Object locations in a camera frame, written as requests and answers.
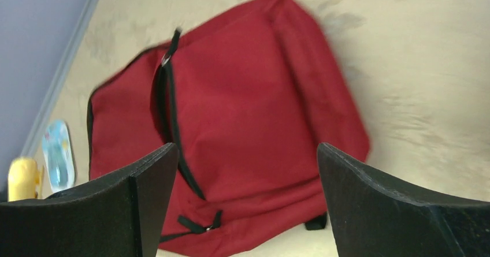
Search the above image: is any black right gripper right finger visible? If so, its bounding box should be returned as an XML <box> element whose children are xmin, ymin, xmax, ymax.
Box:
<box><xmin>317</xmin><ymin>143</ymin><xmax>489</xmax><ymax>256</ymax></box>

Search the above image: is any yellow marker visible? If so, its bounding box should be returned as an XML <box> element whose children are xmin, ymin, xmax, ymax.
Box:
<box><xmin>8</xmin><ymin>157</ymin><xmax>44</xmax><ymax>202</ymax></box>

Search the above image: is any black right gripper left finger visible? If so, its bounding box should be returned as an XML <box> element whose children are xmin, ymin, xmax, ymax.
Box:
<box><xmin>1</xmin><ymin>143</ymin><xmax>179</xmax><ymax>256</ymax></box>

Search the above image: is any white blue oval case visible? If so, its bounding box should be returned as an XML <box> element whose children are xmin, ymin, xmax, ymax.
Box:
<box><xmin>42</xmin><ymin>120</ymin><xmax>76</xmax><ymax>193</ymax></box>

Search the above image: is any red student backpack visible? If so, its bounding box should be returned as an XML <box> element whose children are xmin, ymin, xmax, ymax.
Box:
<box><xmin>87</xmin><ymin>0</ymin><xmax>370</xmax><ymax>256</ymax></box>

